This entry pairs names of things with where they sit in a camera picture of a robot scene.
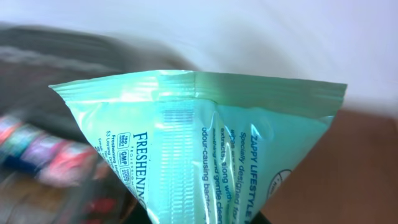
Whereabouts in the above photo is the light blue snack packet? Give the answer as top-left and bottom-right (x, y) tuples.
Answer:
(52, 70), (347, 223)

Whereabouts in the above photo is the Kleenex tissue multipack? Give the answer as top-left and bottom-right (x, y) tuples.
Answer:
(1, 116), (107, 188)

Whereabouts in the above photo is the orange spaghetti packet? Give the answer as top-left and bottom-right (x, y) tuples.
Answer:
(80, 197), (117, 224)

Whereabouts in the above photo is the grey plastic basket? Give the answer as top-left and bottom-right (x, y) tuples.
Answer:
(1, 26), (192, 223)

